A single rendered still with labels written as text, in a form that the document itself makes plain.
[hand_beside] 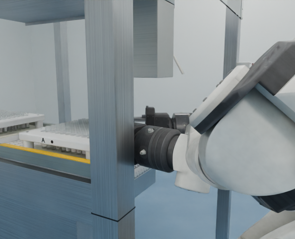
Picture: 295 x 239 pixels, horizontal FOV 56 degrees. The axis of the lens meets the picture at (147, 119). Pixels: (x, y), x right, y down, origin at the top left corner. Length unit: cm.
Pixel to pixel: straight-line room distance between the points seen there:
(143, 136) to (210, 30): 356
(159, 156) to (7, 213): 58
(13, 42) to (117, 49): 473
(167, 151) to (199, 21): 363
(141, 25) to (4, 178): 54
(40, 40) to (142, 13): 461
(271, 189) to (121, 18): 34
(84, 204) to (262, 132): 48
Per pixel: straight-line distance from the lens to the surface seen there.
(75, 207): 67
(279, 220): 68
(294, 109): 23
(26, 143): 78
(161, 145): 52
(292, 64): 24
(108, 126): 47
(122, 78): 47
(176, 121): 73
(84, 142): 63
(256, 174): 27
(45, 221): 85
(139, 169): 71
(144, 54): 74
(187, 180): 50
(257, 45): 398
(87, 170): 61
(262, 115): 25
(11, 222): 97
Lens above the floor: 106
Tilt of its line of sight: 10 degrees down
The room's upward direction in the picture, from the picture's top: straight up
